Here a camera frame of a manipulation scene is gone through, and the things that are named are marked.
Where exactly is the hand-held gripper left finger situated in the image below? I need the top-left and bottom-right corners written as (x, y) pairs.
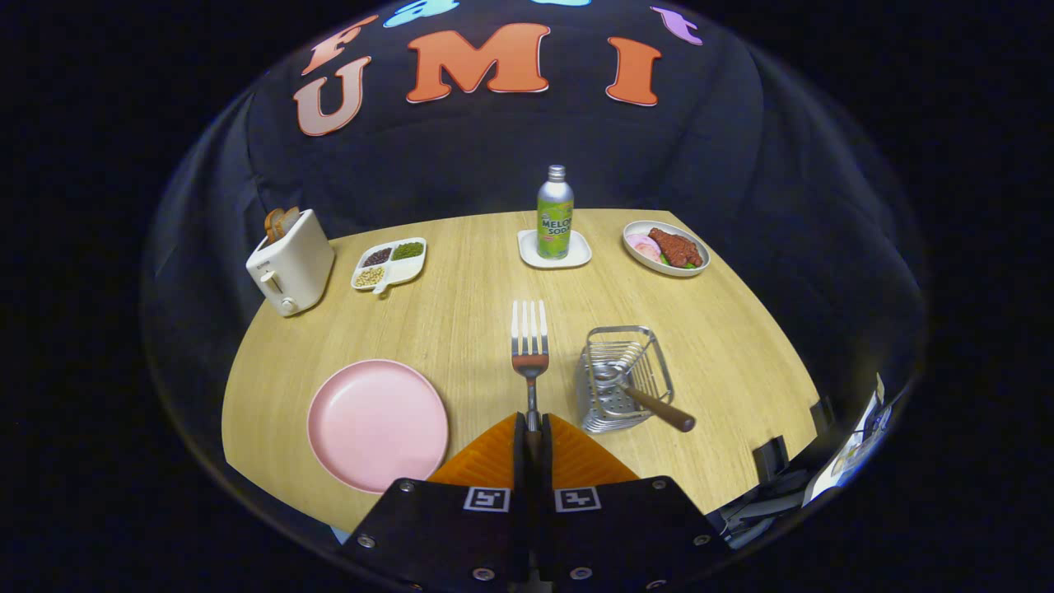
top-left (342, 413), bottom-right (532, 592)

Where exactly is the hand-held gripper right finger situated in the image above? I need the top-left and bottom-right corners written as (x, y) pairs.
top-left (535, 413), bottom-right (730, 591)

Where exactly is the metal spoon wooden handle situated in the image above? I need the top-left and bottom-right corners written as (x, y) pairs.
top-left (593, 362), bottom-right (697, 433)

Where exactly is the metal fork wooden handle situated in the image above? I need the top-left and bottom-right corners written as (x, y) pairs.
top-left (511, 300), bottom-right (550, 433)

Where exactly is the pink round plate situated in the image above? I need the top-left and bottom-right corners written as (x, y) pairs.
top-left (306, 359), bottom-right (450, 495)

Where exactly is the white printed paper sheet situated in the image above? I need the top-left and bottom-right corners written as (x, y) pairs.
top-left (803, 372), bottom-right (894, 507)

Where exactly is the white divided dish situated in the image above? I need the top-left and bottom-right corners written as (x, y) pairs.
top-left (351, 237), bottom-right (428, 296)

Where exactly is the white oval food plate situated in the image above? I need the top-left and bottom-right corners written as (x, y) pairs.
top-left (622, 220), bottom-right (711, 278)

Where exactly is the brown meat piece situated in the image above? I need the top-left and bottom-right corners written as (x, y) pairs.
top-left (648, 228), bottom-right (704, 269)

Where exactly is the white square coaster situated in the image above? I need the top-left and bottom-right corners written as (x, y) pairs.
top-left (517, 229), bottom-right (593, 270)

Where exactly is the white toaster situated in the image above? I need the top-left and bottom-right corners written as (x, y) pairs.
top-left (245, 208), bottom-right (336, 318)

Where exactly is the green soda bottle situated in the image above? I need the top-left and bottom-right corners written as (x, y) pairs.
top-left (537, 165), bottom-right (575, 260)

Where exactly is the metal wire cutlery basket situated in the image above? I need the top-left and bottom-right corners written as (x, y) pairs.
top-left (579, 325), bottom-right (675, 434)

